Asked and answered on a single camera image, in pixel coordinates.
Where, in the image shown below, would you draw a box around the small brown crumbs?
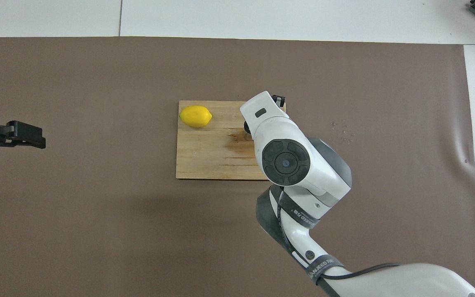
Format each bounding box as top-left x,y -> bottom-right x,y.
331,120 -> 356,144

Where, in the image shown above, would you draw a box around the yellow lemon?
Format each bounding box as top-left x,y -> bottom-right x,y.
179,106 -> 213,128

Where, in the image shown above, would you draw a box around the brown table mat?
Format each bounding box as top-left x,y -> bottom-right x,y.
0,36 -> 475,297

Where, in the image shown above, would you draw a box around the wooden cutting board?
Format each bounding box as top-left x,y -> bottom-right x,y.
176,100 -> 287,181

